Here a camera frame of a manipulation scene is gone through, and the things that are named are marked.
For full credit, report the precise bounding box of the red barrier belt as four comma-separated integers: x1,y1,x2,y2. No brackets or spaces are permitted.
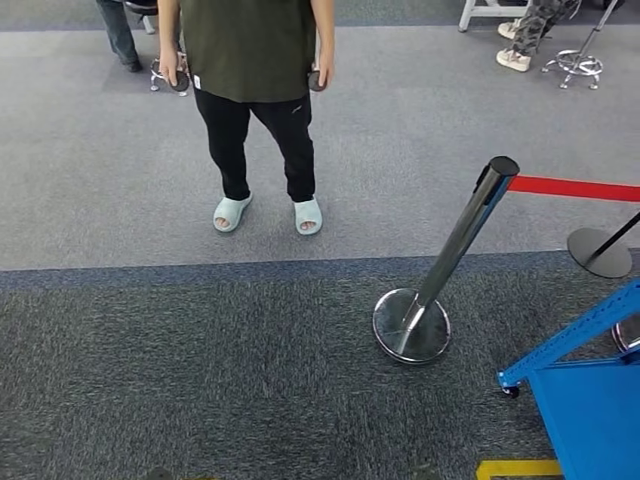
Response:
507,174,640,204

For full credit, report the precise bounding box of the black round stool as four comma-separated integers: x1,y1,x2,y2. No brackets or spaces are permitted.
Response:
541,0,621,91
124,0,192,99

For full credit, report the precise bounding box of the person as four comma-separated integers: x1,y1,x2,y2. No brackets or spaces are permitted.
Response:
496,0,583,73
94,0,144,74
156,0,337,237

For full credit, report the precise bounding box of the person's left hand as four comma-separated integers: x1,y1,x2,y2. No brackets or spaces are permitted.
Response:
316,48,337,90

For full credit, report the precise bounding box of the white desk frame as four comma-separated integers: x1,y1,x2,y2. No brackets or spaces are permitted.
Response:
457,0,532,33

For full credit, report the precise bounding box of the black stanchion post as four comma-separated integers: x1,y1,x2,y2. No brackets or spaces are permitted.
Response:
566,210,640,280

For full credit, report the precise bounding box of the person's right hand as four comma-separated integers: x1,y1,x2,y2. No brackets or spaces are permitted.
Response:
158,46,181,88

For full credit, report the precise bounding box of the blue metal shelf rack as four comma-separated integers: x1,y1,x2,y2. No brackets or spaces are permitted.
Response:
496,278,640,480

